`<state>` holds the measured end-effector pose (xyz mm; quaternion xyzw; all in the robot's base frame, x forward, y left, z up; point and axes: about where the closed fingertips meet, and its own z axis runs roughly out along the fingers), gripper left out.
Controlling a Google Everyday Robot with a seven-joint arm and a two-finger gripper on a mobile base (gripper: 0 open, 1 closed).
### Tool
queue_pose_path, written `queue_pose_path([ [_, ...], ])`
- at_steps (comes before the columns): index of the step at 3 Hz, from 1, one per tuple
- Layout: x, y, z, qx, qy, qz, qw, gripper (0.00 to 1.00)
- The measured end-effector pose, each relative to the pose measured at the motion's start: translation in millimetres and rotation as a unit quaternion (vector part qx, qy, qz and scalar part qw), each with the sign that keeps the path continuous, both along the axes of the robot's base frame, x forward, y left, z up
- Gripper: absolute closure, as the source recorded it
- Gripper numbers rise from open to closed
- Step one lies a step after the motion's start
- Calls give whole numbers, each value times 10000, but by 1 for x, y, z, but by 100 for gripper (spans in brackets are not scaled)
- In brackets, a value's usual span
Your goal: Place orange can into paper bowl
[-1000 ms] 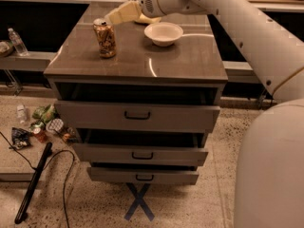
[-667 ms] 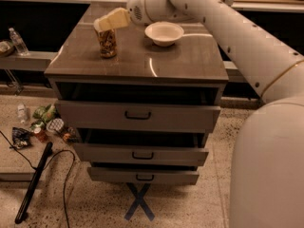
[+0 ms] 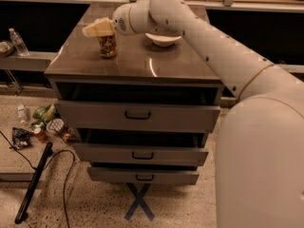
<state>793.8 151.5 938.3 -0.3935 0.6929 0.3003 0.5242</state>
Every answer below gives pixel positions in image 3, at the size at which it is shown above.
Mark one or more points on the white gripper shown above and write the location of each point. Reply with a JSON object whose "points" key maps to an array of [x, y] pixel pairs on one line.
{"points": [[121, 19]]}

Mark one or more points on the orange soda can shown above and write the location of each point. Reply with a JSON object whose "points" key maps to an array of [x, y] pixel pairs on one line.
{"points": [[108, 46]]}

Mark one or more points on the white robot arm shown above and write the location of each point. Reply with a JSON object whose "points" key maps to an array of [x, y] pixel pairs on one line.
{"points": [[260, 147]]}

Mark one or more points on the white paper bowl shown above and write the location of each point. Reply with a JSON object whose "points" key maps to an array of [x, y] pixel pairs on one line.
{"points": [[163, 41]]}

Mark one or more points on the bowl on left shelf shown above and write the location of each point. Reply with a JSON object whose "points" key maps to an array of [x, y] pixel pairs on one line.
{"points": [[6, 48]]}

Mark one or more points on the red can on floor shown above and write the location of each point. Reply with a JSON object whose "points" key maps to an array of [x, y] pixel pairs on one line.
{"points": [[40, 134]]}

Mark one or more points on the clear plastic water bottle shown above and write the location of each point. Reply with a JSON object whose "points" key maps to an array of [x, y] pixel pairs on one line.
{"points": [[18, 42]]}

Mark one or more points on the grey top drawer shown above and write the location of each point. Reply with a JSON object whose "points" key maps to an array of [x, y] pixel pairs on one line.
{"points": [[139, 117]]}

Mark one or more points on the grey drawer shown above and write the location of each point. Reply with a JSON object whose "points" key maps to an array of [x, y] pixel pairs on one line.
{"points": [[139, 117], [143, 176], [135, 154]]}

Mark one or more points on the grey drawer cabinet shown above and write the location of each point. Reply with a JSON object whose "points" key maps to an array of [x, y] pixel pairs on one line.
{"points": [[140, 73]]}

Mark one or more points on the green snack bag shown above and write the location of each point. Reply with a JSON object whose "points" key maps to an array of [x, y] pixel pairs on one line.
{"points": [[45, 113]]}

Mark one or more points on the white patterned cup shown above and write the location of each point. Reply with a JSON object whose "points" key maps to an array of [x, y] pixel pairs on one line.
{"points": [[55, 126]]}

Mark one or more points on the small plastic bottle on floor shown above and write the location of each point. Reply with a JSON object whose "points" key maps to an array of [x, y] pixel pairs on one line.
{"points": [[22, 113]]}

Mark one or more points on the dark blue snack bag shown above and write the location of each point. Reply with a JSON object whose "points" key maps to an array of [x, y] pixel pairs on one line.
{"points": [[20, 138]]}

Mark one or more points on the grey middle drawer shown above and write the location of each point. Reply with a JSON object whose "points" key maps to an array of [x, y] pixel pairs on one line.
{"points": [[135, 154]]}

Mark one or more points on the grey bottom drawer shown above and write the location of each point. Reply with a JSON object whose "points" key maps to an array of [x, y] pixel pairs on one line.
{"points": [[143, 176]]}

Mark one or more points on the black bar on floor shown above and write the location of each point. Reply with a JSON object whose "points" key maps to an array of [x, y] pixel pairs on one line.
{"points": [[22, 212]]}

